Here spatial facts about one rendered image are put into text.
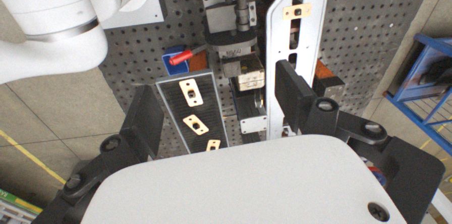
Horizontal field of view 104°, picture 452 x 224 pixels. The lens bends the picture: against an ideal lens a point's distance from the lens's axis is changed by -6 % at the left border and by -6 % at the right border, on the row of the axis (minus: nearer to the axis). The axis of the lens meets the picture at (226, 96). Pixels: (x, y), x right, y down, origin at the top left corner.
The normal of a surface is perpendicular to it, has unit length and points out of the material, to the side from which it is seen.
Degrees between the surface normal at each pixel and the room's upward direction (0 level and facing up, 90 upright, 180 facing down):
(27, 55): 91
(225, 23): 0
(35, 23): 1
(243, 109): 90
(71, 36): 38
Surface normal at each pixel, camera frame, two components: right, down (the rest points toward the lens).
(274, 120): 0.11, 0.64
